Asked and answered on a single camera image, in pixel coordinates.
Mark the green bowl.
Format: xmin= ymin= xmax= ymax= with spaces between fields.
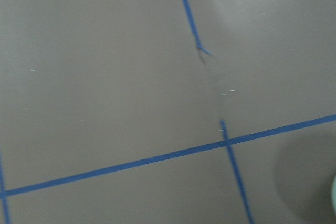
xmin=330 ymin=176 xmax=336 ymax=214

